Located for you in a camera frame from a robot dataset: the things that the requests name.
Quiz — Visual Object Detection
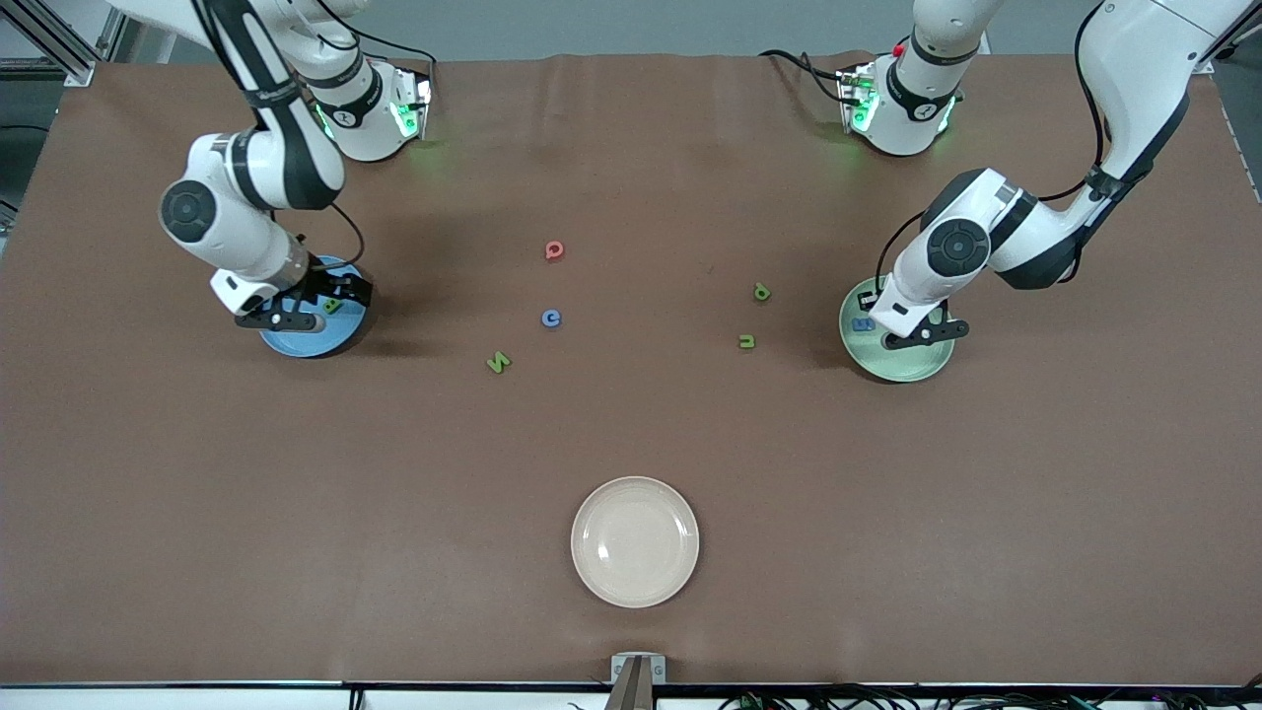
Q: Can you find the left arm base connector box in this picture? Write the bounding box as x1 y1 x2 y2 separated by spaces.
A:
838 64 880 134

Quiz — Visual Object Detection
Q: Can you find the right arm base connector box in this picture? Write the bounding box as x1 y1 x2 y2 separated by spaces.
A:
389 67 435 141

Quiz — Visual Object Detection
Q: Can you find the blue plate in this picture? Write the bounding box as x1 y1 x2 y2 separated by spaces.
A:
258 254 371 359

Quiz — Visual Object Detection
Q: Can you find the green plate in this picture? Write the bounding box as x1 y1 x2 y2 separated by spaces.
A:
839 276 956 384

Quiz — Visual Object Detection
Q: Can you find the beige plate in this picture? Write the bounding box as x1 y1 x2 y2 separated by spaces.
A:
571 476 701 609

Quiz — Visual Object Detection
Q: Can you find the brown table mat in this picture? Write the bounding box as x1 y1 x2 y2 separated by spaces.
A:
0 51 1262 686

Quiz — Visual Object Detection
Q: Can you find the right arm black cable sleeve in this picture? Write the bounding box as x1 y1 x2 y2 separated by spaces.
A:
197 0 366 287

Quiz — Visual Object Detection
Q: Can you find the arm black cable sleeve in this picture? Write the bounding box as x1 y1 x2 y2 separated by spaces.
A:
197 0 366 287
873 0 1194 297

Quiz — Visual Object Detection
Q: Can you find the right arm base black cable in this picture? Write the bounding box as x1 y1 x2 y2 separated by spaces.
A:
315 0 440 95

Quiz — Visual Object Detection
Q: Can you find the arm base black cable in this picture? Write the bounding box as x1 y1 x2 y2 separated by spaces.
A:
759 49 859 105
315 0 440 95

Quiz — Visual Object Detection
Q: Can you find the left arm base black cable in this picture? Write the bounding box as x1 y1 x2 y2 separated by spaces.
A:
759 49 859 105

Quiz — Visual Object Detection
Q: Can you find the aluminium frame profile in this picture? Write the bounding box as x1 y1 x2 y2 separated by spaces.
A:
0 0 134 88

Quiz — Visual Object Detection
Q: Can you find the left arm black cable sleeve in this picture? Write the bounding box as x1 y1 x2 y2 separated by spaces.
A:
873 0 1194 297

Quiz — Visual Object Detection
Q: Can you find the white table rail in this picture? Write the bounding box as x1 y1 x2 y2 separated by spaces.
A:
0 687 607 710

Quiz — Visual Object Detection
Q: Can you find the aluminium camera post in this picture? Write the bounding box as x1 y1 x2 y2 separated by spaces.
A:
603 659 660 710

